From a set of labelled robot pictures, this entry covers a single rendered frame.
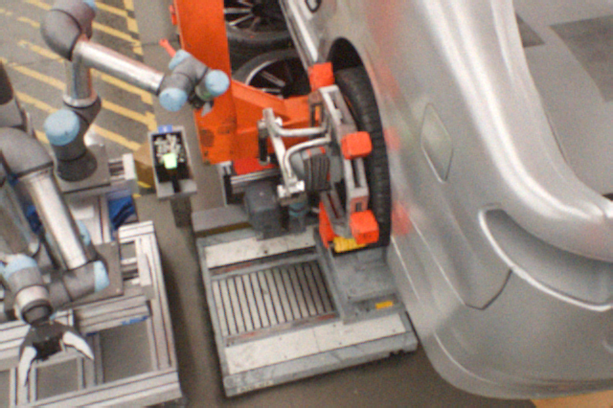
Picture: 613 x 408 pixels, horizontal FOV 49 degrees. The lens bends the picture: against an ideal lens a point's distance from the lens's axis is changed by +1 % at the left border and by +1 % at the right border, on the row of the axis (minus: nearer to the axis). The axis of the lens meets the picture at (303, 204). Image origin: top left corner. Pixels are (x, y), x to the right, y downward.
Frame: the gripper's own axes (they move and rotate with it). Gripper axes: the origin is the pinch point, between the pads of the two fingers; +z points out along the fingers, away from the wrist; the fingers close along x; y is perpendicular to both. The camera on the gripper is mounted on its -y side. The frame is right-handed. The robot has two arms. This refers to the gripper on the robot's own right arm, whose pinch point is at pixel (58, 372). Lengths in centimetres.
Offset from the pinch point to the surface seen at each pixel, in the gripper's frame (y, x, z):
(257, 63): 55, -138, -163
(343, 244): 56, -113, -42
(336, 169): 21, -109, -50
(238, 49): 61, -139, -187
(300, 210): 57, -108, -66
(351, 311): 94, -119, -33
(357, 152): -3, -102, -33
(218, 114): 32, -89, -106
